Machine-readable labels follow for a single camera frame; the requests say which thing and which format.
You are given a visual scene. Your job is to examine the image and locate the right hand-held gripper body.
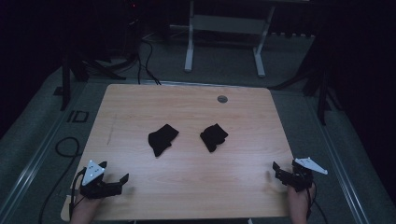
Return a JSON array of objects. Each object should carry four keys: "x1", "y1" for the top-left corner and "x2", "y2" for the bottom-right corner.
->
[{"x1": 279, "y1": 157, "x2": 329, "y2": 192}]

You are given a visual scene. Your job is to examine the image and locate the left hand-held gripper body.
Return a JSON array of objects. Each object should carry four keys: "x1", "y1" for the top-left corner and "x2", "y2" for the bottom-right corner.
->
[{"x1": 78, "y1": 159, "x2": 124, "y2": 200}]

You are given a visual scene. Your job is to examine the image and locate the black sock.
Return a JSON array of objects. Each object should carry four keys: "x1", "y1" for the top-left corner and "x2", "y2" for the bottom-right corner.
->
[
  {"x1": 199, "y1": 122, "x2": 230, "y2": 153},
  {"x1": 148, "y1": 123, "x2": 180, "y2": 158}
]

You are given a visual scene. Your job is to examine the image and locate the person's left hand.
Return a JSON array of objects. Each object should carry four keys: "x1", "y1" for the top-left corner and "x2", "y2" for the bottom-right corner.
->
[{"x1": 69, "y1": 196, "x2": 104, "y2": 224}]

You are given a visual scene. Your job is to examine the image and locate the person's right hand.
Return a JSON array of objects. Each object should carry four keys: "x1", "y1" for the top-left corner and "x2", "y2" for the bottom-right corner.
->
[{"x1": 287, "y1": 183, "x2": 316, "y2": 224}]

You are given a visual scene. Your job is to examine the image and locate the black metal stand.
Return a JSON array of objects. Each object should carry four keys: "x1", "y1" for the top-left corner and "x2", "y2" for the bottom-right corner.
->
[
  {"x1": 52, "y1": 55, "x2": 127, "y2": 112},
  {"x1": 269, "y1": 62, "x2": 344, "y2": 126}
]

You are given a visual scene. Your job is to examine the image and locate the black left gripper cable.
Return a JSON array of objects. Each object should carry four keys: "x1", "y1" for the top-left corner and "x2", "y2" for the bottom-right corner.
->
[{"x1": 68, "y1": 167, "x2": 88, "y2": 218}]

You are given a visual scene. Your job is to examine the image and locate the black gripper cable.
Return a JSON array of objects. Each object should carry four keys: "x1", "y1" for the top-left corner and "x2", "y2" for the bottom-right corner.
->
[
  {"x1": 68, "y1": 167, "x2": 88, "y2": 218},
  {"x1": 306, "y1": 181, "x2": 329, "y2": 224}
]

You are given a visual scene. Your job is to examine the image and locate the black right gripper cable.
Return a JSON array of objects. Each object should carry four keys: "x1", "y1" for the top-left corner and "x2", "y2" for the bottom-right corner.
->
[{"x1": 306, "y1": 181, "x2": 329, "y2": 224}]

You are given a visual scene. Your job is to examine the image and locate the black floor cable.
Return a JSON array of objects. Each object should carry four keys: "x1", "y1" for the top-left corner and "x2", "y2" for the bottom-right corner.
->
[{"x1": 38, "y1": 136, "x2": 82, "y2": 224}]

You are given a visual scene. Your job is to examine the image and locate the metal floor rail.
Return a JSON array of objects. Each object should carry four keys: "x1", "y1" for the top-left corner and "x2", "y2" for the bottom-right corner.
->
[
  {"x1": 306, "y1": 96, "x2": 372, "y2": 224},
  {"x1": 0, "y1": 83, "x2": 87, "y2": 216}
]

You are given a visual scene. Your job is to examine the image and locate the black background cable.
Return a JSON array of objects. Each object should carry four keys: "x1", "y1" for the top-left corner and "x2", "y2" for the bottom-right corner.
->
[{"x1": 136, "y1": 36, "x2": 163, "y2": 86}]

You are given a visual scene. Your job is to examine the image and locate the white metal desk frame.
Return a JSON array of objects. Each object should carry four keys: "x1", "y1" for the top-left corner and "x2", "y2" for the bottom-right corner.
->
[{"x1": 184, "y1": 0, "x2": 276, "y2": 78}]

